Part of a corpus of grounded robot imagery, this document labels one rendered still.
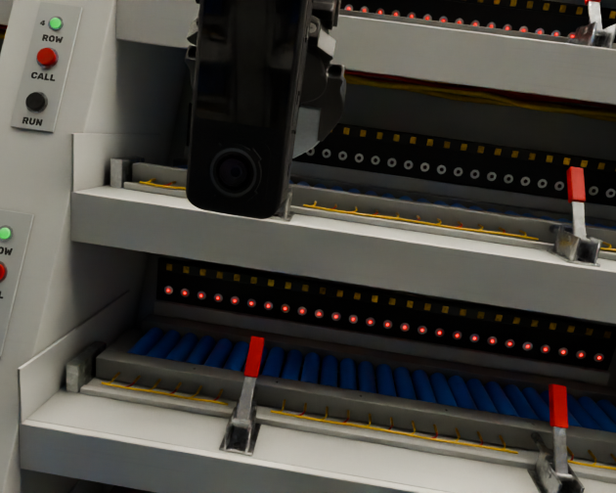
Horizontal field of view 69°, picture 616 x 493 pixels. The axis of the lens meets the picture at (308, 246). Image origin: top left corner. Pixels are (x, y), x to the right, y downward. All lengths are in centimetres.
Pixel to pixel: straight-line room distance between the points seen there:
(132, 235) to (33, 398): 16
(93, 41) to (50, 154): 11
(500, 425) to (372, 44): 37
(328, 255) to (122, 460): 24
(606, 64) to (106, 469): 56
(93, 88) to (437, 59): 31
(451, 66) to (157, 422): 41
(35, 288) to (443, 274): 35
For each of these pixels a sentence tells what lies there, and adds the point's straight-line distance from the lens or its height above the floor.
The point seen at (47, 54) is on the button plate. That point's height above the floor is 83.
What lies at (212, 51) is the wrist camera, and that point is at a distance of 21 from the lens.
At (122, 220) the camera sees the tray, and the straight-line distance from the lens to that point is 43.
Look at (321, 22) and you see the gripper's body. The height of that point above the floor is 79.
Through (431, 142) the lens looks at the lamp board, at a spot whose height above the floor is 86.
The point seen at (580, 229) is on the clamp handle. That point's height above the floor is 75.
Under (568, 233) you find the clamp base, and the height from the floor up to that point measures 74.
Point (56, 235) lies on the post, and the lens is 45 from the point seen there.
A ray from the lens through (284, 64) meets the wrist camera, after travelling 21.
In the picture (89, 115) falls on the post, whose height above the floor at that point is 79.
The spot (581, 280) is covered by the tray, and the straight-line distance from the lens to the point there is 44.
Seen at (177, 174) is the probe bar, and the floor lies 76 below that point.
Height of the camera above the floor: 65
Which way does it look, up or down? 7 degrees up
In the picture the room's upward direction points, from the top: 9 degrees clockwise
